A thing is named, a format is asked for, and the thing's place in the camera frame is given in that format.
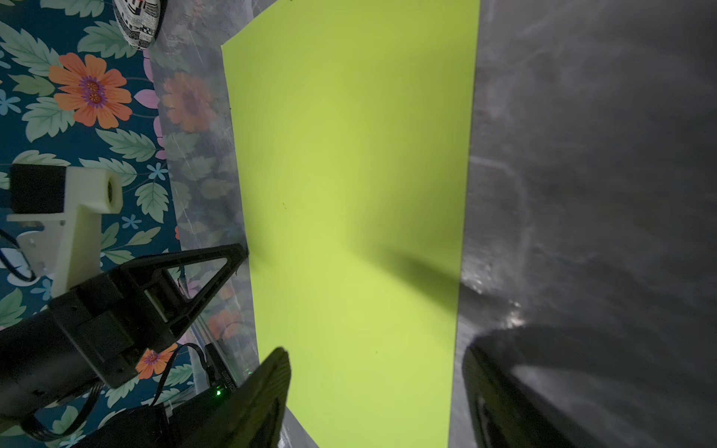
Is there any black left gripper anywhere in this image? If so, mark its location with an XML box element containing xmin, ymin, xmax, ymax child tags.
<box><xmin>1</xmin><ymin>244</ymin><xmax>248</xmax><ymax>420</ymax></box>

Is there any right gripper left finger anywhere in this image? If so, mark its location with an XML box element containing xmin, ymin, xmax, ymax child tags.
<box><xmin>184</xmin><ymin>347</ymin><xmax>291</xmax><ymax>447</ymax></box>

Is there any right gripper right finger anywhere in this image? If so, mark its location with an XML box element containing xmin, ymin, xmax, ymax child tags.
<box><xmin>462</xmin><ymin>325</ymin><xmax>616</xmax><ymax>447</ymax></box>

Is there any bright lime green paper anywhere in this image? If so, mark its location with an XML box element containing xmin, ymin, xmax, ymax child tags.
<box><xmin>221</xmin><ymin>1</ymin><xmax>480</xmax><ymax>447</ymax></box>

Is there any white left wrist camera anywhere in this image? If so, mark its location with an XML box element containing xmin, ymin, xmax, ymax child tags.
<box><xmin>7</xmin><ymin>164</ymin><xmax>123</xmax><ymax>298</ymax></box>

